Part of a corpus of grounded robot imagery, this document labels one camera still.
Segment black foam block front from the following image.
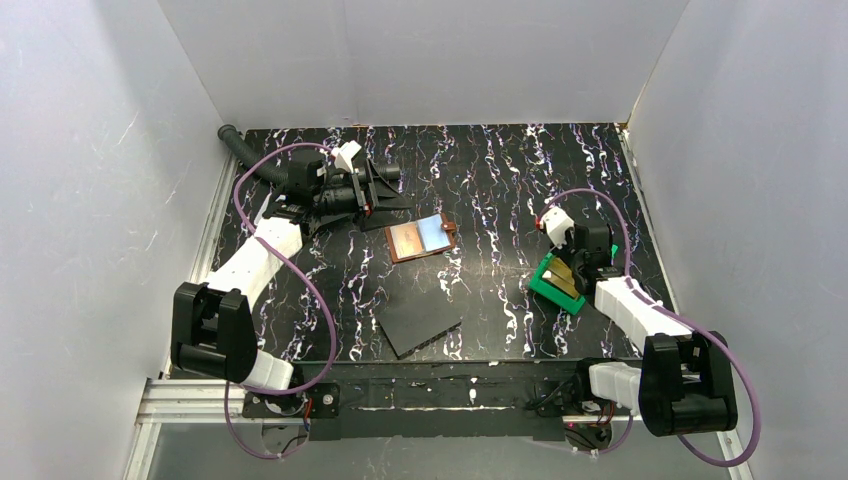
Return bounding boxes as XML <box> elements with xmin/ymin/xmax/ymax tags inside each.
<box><xmin>376</xmin><ymin>289</ymin><xmax>462</xmax><ymax>360</ymax></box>

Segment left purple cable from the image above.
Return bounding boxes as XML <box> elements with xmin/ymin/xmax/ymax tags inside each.
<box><xmin>222</xmin><ymin>142</ymin><xmax>339</xmax><ymax>461</ymax></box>

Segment green plastic card tray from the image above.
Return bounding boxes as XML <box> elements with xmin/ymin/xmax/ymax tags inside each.
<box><xmin>527</xmin><ymin>244</ymin><xmax>623</xmax><ymax>315</ymax></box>

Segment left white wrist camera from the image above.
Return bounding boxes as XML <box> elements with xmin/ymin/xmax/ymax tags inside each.
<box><xmin>331</xmin><ymin>140</ymin><xmax>362</xmax><ymax>173</ymax></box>

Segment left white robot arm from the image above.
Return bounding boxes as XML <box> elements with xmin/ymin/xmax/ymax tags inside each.
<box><xmin>170</xmin><ymin>141</ymin><xmax>411</xmax><ymax>395</ymax></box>

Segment gold credit card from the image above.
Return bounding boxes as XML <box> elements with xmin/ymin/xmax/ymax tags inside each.
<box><xmin>389</xmin><ymin>223</ymin><xmax>424</xmax><ymax>260</ymax></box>

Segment cards in green tray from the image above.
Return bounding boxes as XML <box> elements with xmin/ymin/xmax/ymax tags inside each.
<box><xmin>542</xmin><ymin>256</ymin><xmax>580</xmax><ymax>299</ymax></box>

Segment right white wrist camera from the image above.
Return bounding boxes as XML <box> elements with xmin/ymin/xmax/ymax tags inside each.
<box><xmin>536</xmin><ymin>207</ymin><xmax>575</xmax><ymax>248</ymax></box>

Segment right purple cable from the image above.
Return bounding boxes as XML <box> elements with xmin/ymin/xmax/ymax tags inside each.
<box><xmin>537</xmin><ymin>188</ymin><xmax>763</xmax><ymax>469</ymax></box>

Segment purple cable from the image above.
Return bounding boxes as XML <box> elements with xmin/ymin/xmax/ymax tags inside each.
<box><xmin>222</xmin><ymin>142</ymin><xmax>339</xmax><ymax>461</ymax></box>
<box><xmin>537</xmin><ymin>188</ymin><xmax>763</xmax><ymax>469</ymax></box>

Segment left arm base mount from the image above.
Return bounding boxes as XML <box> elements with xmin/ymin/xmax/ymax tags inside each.
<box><xmin>226</xmin><ymin>368</ymin><xmax>341</xmax><ymax>461</ymax></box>

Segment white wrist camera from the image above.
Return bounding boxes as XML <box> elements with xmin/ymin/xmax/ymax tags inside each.
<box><xmin>331</xmin><ymin>140</ymin><xmax>362</xmax><ymax>173</ymax></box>
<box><xmin>536</xmin><ymin>207</ymin><xmax>575</xmax><ymax>248</ymax></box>

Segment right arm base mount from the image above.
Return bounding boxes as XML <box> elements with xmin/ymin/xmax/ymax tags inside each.
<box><xmin>523</xmin><ymin>380</ymin><xmax>635</xmax><ymax>457</ymax></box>

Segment white plastic box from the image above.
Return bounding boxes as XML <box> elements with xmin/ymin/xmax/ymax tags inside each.
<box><xmin>253</xmin><ymin>193</ymin><xmax>273</xmax><ymax>225</ymax></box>

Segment black corrugated hose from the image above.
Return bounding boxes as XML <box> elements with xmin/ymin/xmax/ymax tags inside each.
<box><xmin>217</xmin><ymin>123</ymin><xmax>403</xmax><ymax>187</ymax></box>

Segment brown leather card holder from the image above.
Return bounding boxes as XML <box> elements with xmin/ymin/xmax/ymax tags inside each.
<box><xmin>384</xmin><ymin>213</ymin><xmax>458</xmax><ymax>264</ymax></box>

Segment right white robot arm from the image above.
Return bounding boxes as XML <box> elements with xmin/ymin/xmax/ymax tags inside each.
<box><xmin>561</xmin><ymin>225</ymin><xmax>738</xmax><ymax>437</ymax></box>

